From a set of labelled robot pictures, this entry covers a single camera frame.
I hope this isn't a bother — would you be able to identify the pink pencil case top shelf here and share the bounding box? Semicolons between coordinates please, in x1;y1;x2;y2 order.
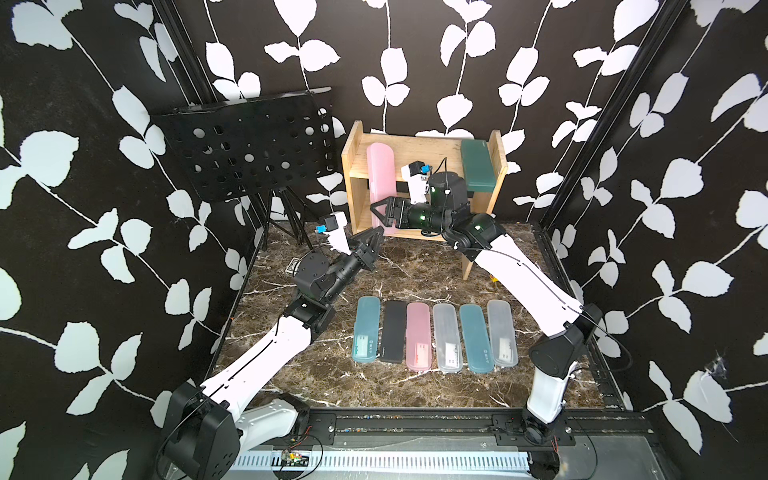
366;142;397;205

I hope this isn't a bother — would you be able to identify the pink pencil case shelf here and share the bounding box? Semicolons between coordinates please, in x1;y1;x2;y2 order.
406;302;432;372
366;142;397;205

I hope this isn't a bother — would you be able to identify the light blue pencil case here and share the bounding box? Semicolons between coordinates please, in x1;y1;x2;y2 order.
352;296;381;363

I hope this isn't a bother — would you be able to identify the dark green pencil case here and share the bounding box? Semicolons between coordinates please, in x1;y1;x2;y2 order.
460;139;496;193

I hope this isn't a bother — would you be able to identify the black pencil case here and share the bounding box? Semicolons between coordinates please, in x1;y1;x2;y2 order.
379;300;407;364

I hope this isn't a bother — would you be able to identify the clear frosted pencil case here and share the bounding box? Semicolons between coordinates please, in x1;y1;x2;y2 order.
487;300;519;368

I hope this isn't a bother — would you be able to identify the teal pencil case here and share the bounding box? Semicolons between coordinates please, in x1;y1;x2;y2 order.
459;304;494;374

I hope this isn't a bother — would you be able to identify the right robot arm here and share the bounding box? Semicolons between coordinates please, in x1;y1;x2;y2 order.
370;171;602;430

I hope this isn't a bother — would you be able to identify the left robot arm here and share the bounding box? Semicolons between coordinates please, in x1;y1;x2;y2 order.
156;227;384;479

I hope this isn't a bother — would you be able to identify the black music stand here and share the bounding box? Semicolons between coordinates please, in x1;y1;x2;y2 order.
150;87;339;244

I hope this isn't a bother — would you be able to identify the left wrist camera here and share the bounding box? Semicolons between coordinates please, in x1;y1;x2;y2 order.
315;211;351;255

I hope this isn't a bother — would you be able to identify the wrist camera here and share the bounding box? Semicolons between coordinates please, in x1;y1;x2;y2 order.
401;161;431;204
315;211;351;255

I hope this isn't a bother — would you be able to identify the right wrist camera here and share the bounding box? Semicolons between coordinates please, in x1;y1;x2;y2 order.
401;161;431;204

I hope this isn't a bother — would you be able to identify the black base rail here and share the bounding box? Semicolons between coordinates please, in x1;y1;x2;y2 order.
149;407;661;480

